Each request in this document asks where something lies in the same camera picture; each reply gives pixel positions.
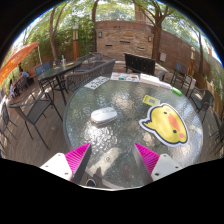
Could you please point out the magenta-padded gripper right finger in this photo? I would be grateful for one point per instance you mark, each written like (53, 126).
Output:
(148, 157)

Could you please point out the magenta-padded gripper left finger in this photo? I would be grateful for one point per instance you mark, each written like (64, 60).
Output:
(77, 157)

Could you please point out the white computer mouse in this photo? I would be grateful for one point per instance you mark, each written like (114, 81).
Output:
(103, 116)

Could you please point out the yellow duck-shaped mouse pad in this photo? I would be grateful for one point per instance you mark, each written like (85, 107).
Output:
(165, 125)

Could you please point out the small yellow card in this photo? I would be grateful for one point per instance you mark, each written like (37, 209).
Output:
(151, 100)

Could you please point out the black metal mesh chair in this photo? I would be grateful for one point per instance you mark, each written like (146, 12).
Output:
(5, 116)
(36, 109)
(202, 99)
(218, 138)

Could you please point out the green marker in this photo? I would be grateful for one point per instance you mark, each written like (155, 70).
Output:
(177, 91)

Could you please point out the small white flat box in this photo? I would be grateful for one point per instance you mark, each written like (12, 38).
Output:
(165, 84)

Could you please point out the white plate with black characters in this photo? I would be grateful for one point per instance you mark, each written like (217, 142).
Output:
(96, 82)

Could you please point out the large white box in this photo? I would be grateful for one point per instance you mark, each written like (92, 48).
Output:
(149, 79)

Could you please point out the colourful printed sheet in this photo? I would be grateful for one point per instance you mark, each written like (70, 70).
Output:
(125, 77)

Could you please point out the dark patio table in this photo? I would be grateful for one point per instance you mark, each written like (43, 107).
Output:
(56, 70)

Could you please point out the black slatted chair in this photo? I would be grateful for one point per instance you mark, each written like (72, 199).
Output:
(140, 64)

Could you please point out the dark metal patio chair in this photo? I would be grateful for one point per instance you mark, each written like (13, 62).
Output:
(181, 69)

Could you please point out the blue slatted chair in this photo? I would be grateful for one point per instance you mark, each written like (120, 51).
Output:
(42, 68)

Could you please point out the clear drink cup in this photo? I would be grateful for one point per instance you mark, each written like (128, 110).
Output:
(63, 61)

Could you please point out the person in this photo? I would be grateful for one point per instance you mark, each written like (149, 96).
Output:
(24, 75)

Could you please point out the tree with brown trunk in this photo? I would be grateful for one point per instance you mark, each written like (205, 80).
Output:
(200, 53)
(94, 20)
(52, 40)
(156, 43)

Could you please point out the orange patio umbrella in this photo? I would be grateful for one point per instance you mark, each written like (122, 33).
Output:
(16, 58)

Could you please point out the wooden lamp post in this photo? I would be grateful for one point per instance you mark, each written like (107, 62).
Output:
(192, 61)
(75, 43)

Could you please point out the black wall lamp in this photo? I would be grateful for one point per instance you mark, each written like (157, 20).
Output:
(150, 38)
(100, 34)

